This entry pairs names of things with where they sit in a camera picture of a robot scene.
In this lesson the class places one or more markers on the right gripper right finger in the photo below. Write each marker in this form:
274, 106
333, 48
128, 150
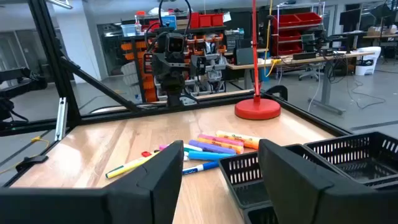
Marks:
311, 202

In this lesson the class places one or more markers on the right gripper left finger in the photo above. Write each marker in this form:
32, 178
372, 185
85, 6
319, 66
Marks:
93, 205

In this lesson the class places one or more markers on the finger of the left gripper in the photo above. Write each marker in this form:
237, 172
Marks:
168, 84
179, 84

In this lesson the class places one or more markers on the slim yellow highlighter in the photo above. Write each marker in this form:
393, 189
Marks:
130, 166

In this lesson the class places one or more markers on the pink-cap white marker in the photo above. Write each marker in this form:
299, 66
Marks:
194, 147

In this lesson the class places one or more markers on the thick pink highlighter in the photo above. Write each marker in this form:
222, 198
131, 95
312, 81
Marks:
220, 140

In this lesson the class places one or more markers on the thick purple highlighter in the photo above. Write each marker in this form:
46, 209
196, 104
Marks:
211, 147

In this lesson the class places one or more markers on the red-cap white marker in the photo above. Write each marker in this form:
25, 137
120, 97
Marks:
146, 154

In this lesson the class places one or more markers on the thick pale yellow highlighter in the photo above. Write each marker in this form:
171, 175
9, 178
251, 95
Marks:
236, 135

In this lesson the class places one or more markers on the thick blue highlighter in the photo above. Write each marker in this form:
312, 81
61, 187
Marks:
211, 155

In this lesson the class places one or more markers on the blue Expo marker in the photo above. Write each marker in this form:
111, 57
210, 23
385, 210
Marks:
205, 166

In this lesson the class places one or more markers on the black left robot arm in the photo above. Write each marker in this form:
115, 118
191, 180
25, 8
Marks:
174, 99

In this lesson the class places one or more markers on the parts rack with orange bins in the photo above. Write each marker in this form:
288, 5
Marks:
146, 84

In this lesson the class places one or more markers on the blue box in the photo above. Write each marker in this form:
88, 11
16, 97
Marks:
168, 22

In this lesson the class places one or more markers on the red storage bin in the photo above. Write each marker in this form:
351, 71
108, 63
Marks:
217, 19
205, 20
194, 20

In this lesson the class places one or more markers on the clear plastic box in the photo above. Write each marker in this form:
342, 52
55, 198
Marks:
128, 30

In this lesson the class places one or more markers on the red desk lamp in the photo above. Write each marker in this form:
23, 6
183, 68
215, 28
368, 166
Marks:
257, 109

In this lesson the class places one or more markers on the silver slotted bar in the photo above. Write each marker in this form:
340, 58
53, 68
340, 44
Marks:
61, 119

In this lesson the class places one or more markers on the ceiling light fixture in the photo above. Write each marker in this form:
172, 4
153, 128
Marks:
60, 3

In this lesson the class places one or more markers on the office chair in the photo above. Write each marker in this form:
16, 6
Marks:
311, 73

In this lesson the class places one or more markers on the wooden top workbench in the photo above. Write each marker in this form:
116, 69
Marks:
311, 59

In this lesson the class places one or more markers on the black equipment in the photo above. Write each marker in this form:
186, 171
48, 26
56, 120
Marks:
18, 84

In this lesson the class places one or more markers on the white trash bin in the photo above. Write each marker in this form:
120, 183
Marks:
368, 67

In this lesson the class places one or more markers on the black monitor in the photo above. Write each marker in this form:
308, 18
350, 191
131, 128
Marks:
349, 20

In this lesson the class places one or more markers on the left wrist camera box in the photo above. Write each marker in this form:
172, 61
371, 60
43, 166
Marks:
176, 43

